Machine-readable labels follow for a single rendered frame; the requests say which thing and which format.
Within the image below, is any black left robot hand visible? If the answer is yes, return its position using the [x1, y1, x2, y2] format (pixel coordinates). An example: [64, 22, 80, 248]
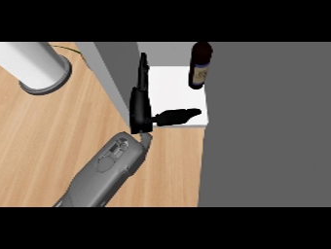
[129, 52, 202, 135]

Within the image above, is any grey white cabinet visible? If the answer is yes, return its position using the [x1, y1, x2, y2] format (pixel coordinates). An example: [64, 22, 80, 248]
[74, 41, 210, 129]

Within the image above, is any dark wine bottle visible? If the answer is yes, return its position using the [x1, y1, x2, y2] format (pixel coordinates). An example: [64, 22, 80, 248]
[188, 41, 214, 89]

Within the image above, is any dark grey cabinet door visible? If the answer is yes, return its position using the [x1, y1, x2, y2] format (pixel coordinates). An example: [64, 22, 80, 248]
[197, 41, 331, 208]

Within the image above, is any white cylindrical appliance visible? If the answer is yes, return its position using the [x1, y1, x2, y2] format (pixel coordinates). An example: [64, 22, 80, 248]
[0, 41, 74, 96]

